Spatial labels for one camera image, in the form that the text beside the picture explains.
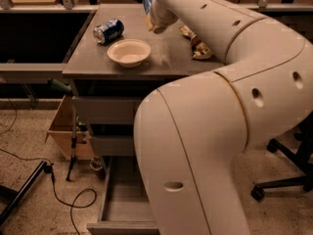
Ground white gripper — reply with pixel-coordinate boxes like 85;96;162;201
145;0;178;34

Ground redbull can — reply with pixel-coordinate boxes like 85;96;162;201
143;0;153;14

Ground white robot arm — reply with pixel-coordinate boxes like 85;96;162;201
134;0;313;235

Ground blue pepsi can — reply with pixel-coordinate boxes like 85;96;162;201
93;19;124;44

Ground grey drawer cabinet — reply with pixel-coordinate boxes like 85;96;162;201
63;4;221;157

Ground grey top drawer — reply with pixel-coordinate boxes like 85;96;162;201
72;96;141;124

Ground grey drawer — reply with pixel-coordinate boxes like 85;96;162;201
72;96;141;124
86;157;160;235
90;136;134;157

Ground grey middle drawer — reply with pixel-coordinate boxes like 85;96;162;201
90;136;134;157

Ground grey bottom drawer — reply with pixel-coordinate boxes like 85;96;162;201
86;157;160;235

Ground white bowl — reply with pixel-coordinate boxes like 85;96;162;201
107;39;152;68

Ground brown chip bag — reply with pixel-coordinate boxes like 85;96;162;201
179;25;196;39

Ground yellow chip bag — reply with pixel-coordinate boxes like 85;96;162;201
191;37;213;60

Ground black tripod stick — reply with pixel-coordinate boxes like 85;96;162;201
66;109;77;181

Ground wooden box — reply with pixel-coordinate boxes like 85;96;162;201
47;96;94;160

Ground clear glass jar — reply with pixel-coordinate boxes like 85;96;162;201
90;158;105;180

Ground black office chair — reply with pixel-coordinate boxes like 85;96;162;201
250;115;313;203

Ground black stand leg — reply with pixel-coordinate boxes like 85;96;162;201
0;162;52;227

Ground green handled tool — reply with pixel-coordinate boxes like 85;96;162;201
48;78;72;96

